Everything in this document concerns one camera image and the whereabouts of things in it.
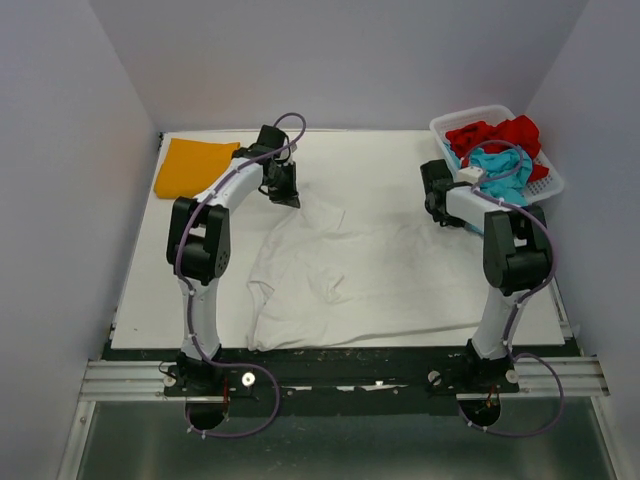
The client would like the white t-shirt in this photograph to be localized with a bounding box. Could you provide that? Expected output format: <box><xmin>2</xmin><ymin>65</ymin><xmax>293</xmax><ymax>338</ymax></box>
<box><xmin>247</xmin><ymin>199</ymin><xmax>488</xmax><ymax>351</ymax></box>

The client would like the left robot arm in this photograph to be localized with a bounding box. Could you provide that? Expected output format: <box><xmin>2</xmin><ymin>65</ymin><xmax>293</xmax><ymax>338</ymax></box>
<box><xmin>166</xmin><ymin>124</ymin><xmax>301</xmax><ymax>395</ymax></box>

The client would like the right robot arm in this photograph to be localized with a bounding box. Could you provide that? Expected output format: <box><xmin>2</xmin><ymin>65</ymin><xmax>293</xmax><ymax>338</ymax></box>
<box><xmin>420</xmin><ymin>159</ymin><xmax>555</xmax><ymax>393</ymax></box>

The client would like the turquoise t-shirt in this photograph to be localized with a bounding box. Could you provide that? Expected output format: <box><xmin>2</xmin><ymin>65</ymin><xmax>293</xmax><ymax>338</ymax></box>
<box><xmin>446</xmin><ymin>158</ymin><xmax>530</xmax><ymax>233</ymax></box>

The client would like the folded orange t-shirt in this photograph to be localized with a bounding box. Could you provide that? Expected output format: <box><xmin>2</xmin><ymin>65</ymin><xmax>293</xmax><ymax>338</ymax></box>
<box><xmin>154</xmin><ymin>139</ymin><xmax>240</xmax><ymax>200</ymax></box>

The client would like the red t-shirt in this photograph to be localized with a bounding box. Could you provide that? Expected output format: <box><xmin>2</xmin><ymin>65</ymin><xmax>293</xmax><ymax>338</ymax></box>
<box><xmin>445</xmin><ymin>115</ymin><xmax>550</xmax><ymax>188</ymax></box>

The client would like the white plastic laundry basket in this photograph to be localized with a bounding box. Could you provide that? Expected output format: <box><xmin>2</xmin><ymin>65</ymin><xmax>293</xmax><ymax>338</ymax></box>
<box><xmin>429</xmin><ymin>104</ymin><xmax>565</xmax><ymax>203</ymax></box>

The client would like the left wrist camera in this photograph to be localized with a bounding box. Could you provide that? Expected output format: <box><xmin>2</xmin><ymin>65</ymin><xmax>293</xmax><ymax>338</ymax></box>
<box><xmin>275</xmin><ymin>145</ymin><xmax>297</xmax><ymax>165</ymax></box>

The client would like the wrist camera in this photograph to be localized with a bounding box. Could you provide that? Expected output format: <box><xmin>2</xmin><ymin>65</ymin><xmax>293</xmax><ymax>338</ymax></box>
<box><xmin>455</xmin><ymin>166</ymin><xmax>485</xmax><ymax>185</ymax></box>
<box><xmin>275</xmin><ymin>145</ymin><xmax>297</xmax><ymax>165</ymax></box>

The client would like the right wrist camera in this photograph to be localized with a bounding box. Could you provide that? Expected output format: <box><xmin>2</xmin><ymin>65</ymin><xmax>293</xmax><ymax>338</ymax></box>
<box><xmin>455</xmin><ymin>166</ymin><xmax>485</xmax><ymax>185</ymax></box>

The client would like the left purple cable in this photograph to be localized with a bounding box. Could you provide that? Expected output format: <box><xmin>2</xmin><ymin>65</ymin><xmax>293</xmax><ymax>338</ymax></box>
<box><xmin>172</xmin><ymin>112</ymin><xmax>307</xmax><ymax>441</ymax></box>

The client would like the black mounting rail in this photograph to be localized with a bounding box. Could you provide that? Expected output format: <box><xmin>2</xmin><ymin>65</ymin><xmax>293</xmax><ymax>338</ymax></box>
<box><xmin>164</xmin><ymin>346</ymin><xmax>519</xmax><ymax>418</ymax></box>

